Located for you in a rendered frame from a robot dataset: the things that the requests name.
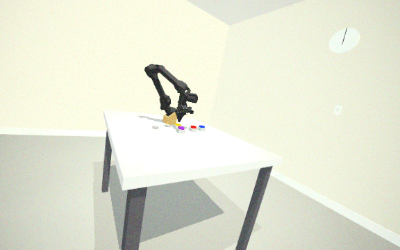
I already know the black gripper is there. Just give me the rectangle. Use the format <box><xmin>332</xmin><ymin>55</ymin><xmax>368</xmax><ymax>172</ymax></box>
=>
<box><xmin>167</xmin><ymin>100</ymin><xmax>194</xmax><ymax>122</ymax></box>

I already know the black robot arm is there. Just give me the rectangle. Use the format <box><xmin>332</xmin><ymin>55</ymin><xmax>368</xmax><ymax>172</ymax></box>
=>
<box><xmin>144</xmin><ymin>63</ymin><xmax>198</xmax><ymax>116</ymax></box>

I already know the purple button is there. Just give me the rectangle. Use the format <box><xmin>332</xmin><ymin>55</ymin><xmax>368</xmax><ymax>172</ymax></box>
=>
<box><xmin>176</xmin><ymin>126</ymin><xmax>185</xmax><ymax>133</ymax></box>

